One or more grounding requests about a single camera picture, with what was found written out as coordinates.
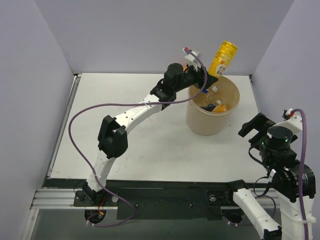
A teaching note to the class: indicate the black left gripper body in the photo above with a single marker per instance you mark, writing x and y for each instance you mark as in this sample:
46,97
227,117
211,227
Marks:
208,77

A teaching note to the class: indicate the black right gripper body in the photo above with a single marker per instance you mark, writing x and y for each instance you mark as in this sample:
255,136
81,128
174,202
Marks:
258,126

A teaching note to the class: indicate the clear plastic bottle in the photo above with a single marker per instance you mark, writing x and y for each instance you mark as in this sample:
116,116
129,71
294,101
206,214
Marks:
211,98

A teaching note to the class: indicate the orange bottle with blue label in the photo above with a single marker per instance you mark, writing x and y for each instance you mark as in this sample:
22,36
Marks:
220,107

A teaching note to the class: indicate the blue label water bottle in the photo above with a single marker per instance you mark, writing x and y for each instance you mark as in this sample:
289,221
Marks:
209,108

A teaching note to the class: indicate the tan round bin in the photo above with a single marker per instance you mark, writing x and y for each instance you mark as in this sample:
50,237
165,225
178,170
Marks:
207,123

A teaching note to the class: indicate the yellow bottle with blue cap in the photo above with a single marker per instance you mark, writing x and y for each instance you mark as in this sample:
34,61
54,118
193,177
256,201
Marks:
220,62

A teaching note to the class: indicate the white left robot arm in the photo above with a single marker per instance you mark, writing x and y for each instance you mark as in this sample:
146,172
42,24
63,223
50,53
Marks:
114,131

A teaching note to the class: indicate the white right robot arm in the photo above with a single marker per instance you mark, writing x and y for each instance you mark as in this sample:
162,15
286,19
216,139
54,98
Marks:
295,190

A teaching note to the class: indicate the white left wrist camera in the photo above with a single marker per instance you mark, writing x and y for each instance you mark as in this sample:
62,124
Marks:
192,57

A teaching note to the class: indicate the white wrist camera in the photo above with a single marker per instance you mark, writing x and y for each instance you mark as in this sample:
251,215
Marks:
192,57
292,120

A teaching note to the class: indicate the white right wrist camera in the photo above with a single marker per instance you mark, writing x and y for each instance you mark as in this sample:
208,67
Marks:
292,120

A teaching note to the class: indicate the black mounting rail plate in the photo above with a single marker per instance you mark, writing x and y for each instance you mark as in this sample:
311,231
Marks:
152,200

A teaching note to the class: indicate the aluminium frame rail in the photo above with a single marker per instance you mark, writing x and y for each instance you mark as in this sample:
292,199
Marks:
53,198

